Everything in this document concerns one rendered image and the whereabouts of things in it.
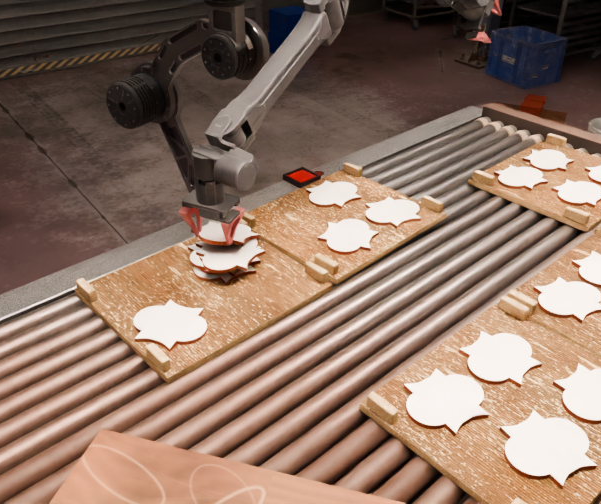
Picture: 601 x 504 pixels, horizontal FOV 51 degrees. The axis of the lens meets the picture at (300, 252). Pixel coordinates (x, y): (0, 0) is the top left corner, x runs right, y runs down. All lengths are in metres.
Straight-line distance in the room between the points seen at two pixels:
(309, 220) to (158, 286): 0.42
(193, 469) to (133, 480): 0.08
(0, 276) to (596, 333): 2.61
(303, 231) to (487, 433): 0.67
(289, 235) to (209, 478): 0.76
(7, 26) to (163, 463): 5.26
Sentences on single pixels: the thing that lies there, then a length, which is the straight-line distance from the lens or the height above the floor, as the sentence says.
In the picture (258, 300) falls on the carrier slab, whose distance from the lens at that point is 1.28.
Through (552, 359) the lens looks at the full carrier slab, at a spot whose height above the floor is 0.94.
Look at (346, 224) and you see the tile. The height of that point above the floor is 0.95.
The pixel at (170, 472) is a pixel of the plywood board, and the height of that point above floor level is 1.04.
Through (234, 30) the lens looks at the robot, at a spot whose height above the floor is 1.22.
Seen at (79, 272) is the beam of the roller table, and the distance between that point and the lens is 1.47.
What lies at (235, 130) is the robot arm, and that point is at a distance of 1.24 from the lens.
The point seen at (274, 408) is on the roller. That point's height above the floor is 0.92.
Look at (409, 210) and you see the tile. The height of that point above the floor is 0.95.
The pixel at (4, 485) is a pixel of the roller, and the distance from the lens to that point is 1.08.
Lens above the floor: 1.72
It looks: 34 degrees down
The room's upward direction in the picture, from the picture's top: 1 degrees clockwise
